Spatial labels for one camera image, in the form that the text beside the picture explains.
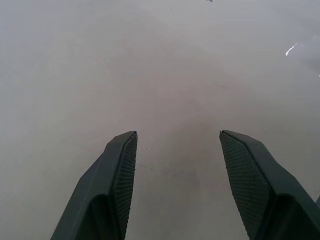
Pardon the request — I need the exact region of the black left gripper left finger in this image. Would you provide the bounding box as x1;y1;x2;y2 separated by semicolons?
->
50;130;138;240

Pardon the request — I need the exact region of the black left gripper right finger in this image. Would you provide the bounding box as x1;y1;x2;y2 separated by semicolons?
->
219;129;320;240

